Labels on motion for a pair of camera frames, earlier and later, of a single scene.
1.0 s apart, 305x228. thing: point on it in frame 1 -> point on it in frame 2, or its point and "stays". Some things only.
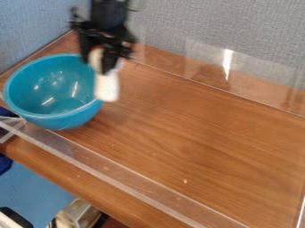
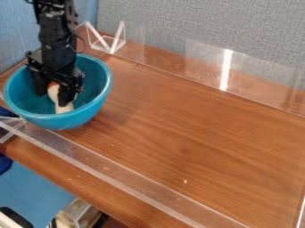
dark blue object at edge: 6,112 stays
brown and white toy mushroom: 106,82 -> 53,93
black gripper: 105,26 -> 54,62
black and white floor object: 13,220 stays
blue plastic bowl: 49,89 stays
